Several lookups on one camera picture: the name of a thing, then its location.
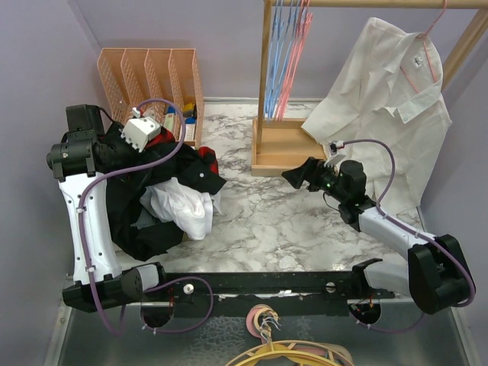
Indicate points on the white crumpled shirt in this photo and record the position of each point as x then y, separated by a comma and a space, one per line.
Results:
191, 210

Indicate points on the peach file organizer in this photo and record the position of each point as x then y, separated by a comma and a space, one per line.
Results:
132, 75

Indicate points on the red black plaid shirt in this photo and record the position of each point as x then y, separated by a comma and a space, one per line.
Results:
207, 154

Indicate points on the black mounting rail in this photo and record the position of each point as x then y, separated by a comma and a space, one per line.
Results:
233, 294

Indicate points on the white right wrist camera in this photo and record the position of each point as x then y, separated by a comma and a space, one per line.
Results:
336, 153

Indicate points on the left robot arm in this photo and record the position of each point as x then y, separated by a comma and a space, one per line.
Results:
99, 282

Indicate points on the blue hanger bundle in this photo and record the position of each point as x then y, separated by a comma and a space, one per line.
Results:
282, 49

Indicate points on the pink hanger pile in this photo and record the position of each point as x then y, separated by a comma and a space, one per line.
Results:
260, 320

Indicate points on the white hanging shirt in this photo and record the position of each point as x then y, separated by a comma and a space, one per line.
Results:
385, 102

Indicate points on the yellow hanger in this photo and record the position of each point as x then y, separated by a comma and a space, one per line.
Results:
273, 350

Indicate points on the black button shirt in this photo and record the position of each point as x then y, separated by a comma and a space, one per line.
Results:
133, 229

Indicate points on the pink hanger bundle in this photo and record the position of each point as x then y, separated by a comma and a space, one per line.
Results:
302, 24

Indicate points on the wooden clothes rack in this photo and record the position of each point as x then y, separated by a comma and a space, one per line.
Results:
279, 146

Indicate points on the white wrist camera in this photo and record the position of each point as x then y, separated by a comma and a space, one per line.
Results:
139, 130
336, 153

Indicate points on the pink hanger holding shirt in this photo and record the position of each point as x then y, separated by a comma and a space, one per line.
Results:
424, 37

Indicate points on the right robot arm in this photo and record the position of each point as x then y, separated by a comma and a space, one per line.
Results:
435, 273

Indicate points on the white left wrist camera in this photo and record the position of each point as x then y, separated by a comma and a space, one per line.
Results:
139, 130

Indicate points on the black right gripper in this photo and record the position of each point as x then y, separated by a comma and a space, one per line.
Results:
309, 171

